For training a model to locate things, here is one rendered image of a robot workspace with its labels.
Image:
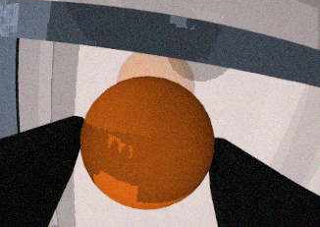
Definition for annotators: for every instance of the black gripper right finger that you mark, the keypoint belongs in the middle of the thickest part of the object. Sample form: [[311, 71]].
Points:
[[249, 193]]

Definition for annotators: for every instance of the low clear l-shaped wall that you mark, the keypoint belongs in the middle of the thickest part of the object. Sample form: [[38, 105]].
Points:
[[36, 82]]

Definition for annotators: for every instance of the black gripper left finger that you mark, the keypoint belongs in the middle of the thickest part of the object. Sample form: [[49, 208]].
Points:
[[35, 167]]

